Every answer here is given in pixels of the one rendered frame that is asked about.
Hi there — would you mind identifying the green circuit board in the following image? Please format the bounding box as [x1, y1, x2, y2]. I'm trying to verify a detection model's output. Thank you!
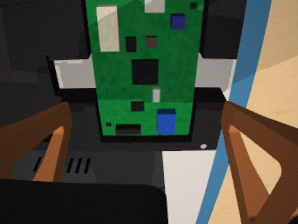
[85, 0, 204, 136]

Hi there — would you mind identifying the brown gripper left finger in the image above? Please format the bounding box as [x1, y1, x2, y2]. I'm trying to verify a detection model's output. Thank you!
[0, 102, 72, 182]

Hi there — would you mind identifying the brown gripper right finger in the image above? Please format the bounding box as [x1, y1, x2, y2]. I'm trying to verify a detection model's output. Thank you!
[221, 101, 298, 224]

